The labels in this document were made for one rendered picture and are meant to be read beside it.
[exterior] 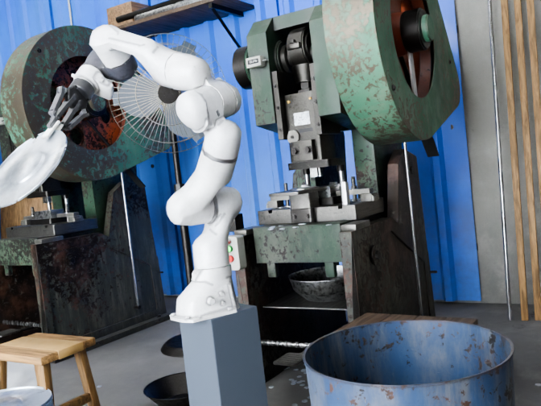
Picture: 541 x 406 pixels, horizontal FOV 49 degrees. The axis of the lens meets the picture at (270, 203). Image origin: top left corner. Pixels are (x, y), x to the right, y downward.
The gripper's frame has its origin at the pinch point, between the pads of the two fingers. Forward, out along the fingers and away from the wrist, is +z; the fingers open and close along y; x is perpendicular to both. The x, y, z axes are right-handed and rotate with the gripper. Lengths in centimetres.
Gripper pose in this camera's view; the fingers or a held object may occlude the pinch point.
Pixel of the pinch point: (52, 131)
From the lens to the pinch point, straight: 193.2
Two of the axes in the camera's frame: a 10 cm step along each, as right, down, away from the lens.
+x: 8.3, -0.6, -5.5
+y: -4.6, -6.2, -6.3
